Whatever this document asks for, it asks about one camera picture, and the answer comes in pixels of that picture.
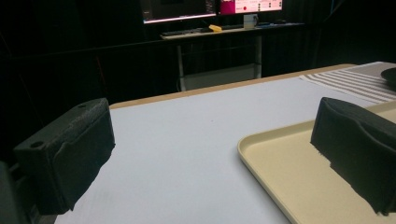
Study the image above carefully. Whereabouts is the dark-screen monitor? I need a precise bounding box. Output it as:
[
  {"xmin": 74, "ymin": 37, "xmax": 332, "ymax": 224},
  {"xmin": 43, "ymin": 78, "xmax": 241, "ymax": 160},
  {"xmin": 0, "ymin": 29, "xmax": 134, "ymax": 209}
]
[{"xmin": 139, "ymin": 0, "xmax": 218, "ymax": 25}]

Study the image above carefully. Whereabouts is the striped placemat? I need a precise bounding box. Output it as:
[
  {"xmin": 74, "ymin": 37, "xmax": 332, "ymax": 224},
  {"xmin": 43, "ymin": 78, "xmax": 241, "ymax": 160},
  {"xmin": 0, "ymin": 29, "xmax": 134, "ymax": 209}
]
[{"xmin": 299, "ymin": 61, "xmax": 396, "ymax": 105}]

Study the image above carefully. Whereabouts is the beige plastic tray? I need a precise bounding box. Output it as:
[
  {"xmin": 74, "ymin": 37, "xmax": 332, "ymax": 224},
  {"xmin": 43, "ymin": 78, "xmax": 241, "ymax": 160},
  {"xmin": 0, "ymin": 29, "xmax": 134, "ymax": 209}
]
[{"xmin": 237, "ymin": 100, "xmax": 396, "ymax": 224}]

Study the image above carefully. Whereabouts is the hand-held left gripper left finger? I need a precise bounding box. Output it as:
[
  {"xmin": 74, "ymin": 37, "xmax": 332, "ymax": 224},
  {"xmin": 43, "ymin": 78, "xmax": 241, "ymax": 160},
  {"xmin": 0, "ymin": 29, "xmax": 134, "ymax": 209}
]
[{"xmin": 13, "ymin": 97, "xmax": 117, "ymax": 217}]

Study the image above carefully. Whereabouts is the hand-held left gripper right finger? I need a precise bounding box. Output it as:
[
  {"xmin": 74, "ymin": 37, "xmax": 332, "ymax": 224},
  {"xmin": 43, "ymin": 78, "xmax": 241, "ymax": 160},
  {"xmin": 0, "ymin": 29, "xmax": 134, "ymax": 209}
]
[{"xmin": 310, "ymin": 96, "xmax": 396, "ymax": 217}]

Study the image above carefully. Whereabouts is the pink-screen monitor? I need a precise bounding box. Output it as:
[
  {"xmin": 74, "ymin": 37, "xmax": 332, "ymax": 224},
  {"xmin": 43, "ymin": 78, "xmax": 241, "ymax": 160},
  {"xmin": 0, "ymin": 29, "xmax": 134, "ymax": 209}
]
[{"xmin": 219, "ymin": 0, "xmax": 284, "ymax": 16}]

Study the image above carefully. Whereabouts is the background desk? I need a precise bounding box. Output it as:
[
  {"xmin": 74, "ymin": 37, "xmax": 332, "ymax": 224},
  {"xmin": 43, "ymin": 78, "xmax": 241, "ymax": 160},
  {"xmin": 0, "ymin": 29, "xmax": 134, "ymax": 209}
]
[{"xmin": 160, "ymin": 21, "xmax": 304, "ymax": 91}]

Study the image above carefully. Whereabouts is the black keyboard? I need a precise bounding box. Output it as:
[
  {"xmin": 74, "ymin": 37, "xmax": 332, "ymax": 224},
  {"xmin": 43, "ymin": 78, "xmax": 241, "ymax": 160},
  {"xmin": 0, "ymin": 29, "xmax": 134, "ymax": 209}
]
[{"xmin": 162, "ymin": 27, "xmax": 205, "ymax": 36}]

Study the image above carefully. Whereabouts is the dark round dish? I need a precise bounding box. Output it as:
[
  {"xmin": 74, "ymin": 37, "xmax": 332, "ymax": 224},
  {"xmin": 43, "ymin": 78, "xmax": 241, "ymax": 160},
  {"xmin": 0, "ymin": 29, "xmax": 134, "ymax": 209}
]
[{"xmin": 380, "ymin": 67, "xmax": 396, "ymax": 91}]

